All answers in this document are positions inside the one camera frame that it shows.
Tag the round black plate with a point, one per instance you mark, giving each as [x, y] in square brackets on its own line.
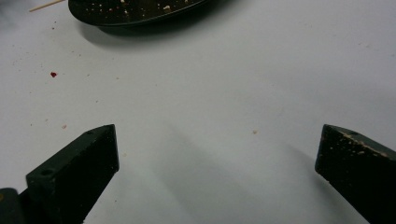
[124, 12]

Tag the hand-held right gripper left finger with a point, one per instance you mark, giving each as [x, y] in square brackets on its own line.
[71, 174]

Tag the thin wooden skewer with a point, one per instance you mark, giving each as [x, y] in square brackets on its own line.
[46, 5]

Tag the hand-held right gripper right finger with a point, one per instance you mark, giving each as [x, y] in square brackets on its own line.
[358, 174]

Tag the small red crumb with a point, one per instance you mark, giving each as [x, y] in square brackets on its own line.
[53, 74]

